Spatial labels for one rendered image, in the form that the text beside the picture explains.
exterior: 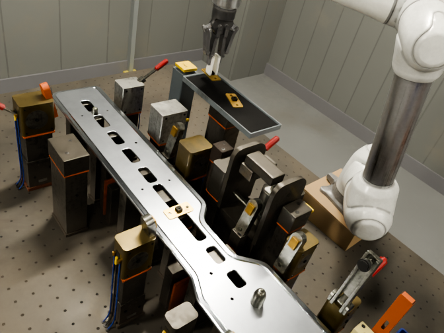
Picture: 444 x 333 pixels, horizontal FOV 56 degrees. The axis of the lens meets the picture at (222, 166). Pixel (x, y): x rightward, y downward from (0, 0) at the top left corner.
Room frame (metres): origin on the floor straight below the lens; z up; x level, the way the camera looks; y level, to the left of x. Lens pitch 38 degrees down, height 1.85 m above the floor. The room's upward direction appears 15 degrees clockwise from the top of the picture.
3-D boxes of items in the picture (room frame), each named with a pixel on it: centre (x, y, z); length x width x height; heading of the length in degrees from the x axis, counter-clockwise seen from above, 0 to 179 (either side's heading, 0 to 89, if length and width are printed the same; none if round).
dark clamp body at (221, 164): (1.03, -0.03, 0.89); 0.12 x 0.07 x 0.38; 138
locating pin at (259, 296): (0.62, -0.17, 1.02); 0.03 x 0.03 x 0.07
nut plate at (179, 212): (0.85, 0.09, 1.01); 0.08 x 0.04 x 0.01; 138
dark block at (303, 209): (0.86, -0.23, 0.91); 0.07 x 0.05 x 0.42; 138
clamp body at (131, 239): (0.67, 0.17, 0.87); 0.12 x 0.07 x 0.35; 138
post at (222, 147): (1.07, 0.01, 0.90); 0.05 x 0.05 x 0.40; 48
